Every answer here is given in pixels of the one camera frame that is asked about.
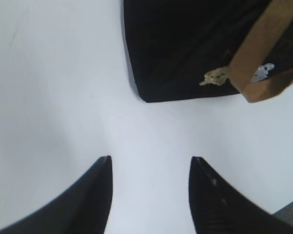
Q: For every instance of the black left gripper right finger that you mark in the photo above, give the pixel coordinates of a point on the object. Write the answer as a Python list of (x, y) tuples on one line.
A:
[(218, 208)]

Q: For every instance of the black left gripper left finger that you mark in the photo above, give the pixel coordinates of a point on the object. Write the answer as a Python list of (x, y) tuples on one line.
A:
[(82, 209)]

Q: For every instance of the gold metal zipper pull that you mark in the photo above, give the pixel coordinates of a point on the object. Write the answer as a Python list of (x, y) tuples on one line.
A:
[(217, 77)]

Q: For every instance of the black fabric bag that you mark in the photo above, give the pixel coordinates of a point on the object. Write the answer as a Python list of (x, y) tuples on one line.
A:
[(171, 44)]

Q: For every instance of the silver metal strap buckle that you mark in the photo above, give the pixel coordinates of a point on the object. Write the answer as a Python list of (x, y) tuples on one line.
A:
[(262, 72)]

